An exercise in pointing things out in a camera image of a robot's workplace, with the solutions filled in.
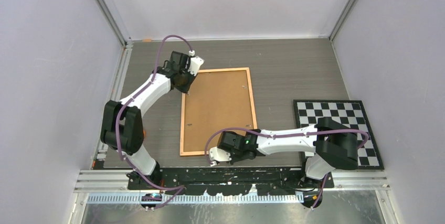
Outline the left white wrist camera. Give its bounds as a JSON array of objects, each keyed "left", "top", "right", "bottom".
[{"left": 187, "top": 50, "right": 205, "bottom": 76}]

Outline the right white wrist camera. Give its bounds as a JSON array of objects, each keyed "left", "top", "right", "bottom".
[{"left": 209, "top": 147, "right": 232, "bottom": 166}]

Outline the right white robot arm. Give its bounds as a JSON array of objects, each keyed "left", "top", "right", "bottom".
[{"left": 207, "top": 117, "right": 369, "bottom": 188}]

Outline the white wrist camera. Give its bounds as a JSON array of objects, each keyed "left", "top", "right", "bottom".
[
  {"left": 187, "top": 50, "right": 205, "bottom": 76},
  {"left": 209, "top": 147, "right": 232, "bottom": 166}
]

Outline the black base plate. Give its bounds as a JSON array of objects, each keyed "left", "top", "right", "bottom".
[{"left": 127, "top": 166, "right": 335, "bottom": 196}]

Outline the wooden picture frame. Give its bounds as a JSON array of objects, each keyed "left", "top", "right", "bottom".
[{"left": 179, "top": 67, "right": 258, "bottom": 156}]

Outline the black white checkerboard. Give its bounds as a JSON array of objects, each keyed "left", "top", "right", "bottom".
[{"left": 293, "top": 100, "right": 384, "bottom": 170}]

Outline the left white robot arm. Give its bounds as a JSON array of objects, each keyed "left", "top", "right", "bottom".
[{"left": 100, "top": 51, "right": 204, "bottom": 189}]

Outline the aluminium rail front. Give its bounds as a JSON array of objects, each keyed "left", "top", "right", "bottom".
[{"left": 74, "top": 169, "right": 390, "bottom": 204}]

